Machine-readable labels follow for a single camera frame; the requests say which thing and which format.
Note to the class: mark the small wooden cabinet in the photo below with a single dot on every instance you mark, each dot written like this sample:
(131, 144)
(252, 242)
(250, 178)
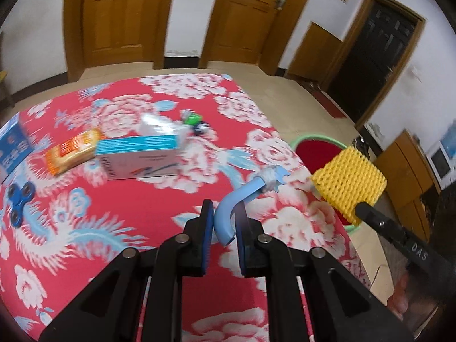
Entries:
(315, 55)

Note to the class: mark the red floral tablecloth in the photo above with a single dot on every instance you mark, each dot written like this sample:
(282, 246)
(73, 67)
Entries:
(80, 220)

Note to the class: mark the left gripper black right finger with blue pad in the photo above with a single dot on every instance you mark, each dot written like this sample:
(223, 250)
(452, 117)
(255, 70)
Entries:
(311, 296)

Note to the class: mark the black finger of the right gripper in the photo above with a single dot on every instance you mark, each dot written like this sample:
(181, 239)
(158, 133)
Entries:
(420, 255)

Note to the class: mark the green toy car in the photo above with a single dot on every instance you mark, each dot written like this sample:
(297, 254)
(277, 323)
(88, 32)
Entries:
(195, 121)

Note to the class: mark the person's hand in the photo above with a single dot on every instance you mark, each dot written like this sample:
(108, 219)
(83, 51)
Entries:
(411, 302)

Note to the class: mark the dark entrance door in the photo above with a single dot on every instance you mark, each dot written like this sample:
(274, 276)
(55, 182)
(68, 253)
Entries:
(378, 45)

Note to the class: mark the yellow foam net roll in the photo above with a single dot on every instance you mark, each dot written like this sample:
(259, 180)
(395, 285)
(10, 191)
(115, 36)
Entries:
(347, 180)

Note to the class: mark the teal white medicine box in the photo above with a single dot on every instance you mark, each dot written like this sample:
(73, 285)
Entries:
(138, 156)

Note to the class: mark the wooden door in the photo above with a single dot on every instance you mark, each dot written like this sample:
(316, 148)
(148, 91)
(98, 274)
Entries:
(107, 32)
(250, 31)

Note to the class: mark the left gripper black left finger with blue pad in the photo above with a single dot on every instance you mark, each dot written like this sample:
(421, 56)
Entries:
(138, 295)

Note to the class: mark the red basin green rim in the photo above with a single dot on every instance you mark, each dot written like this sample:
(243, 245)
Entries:
(316, 150)

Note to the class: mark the wooden sideboard cabinet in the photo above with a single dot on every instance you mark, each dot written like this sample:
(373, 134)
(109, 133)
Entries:
(409, 179)

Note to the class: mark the red doormat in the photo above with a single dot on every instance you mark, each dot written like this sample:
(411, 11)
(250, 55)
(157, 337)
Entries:
(323, 100)

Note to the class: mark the black shoes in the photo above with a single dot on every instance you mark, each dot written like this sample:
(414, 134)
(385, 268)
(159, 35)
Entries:
(362, 146)

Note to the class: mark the white microwave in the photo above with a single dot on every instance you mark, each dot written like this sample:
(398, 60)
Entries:
(441, 164)

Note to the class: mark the right wooden door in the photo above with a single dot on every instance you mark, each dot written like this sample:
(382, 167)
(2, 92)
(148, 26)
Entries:
(250, 31)

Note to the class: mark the cookie pack in wrapper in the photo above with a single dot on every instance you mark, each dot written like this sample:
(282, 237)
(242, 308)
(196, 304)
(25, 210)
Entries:
(74, 151)

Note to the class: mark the blue white milk carton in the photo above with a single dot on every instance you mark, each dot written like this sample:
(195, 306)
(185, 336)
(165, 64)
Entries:
(15, 146)

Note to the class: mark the blue plastic curved handle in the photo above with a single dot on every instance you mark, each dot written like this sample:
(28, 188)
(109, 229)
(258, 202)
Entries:
(266, 180)

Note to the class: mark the left wooden door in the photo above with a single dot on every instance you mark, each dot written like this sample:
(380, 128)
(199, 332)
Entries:
(107, 32)

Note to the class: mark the blue fidget spinner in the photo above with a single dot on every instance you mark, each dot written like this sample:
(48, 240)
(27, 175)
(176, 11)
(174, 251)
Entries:
(18, 197)

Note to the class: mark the clear plastic bag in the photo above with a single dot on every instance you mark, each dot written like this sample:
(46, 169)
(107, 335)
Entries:
(154, 125)

